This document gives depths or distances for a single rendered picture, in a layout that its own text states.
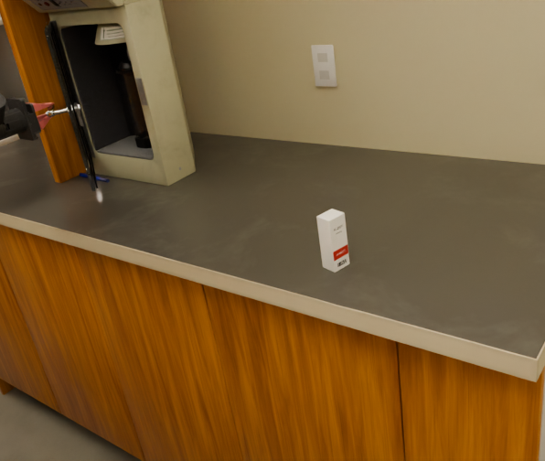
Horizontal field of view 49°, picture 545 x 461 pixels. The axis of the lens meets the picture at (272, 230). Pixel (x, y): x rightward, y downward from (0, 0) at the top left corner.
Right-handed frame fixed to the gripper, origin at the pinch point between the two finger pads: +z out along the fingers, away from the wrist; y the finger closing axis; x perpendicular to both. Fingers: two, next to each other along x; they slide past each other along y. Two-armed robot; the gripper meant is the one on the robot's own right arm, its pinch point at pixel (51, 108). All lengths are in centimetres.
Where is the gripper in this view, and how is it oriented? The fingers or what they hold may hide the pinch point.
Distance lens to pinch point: 164.2
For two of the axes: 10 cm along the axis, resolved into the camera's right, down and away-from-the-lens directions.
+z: 5.9, -4.4, 6.8
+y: -1.5, -8.9, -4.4
